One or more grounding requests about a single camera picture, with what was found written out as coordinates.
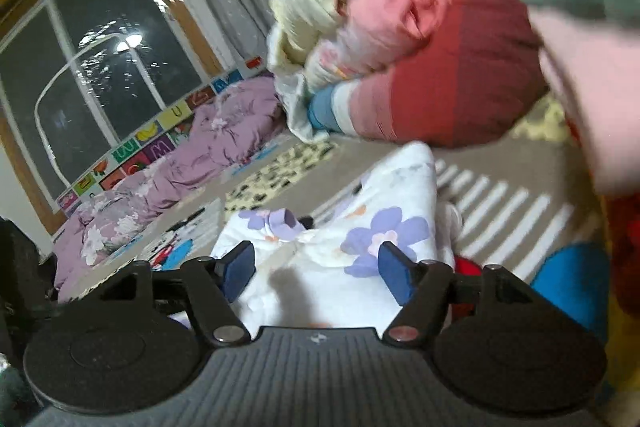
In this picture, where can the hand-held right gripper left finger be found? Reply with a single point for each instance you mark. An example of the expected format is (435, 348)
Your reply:
(239, 269)

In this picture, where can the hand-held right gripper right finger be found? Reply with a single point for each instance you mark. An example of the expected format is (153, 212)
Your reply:
(397, 277)

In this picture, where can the white floral pajama garment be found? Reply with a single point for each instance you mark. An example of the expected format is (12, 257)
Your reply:
(325, 267)

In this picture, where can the red yellow clothes pile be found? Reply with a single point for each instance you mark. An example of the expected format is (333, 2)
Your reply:
(590, 82)

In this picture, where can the purple floral quilt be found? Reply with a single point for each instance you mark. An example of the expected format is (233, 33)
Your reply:
(200, 147)

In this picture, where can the cartoon mouse printed blanket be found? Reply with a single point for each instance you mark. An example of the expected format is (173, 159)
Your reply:
(500, 187)

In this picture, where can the colourful alphabet foam panel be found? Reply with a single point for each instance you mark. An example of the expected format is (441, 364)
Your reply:
(150, 142)

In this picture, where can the white crumpled cloth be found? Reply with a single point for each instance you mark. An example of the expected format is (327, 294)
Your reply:
(292, 107)

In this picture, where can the wooden framed window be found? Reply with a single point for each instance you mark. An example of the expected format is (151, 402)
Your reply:
(90, 82)

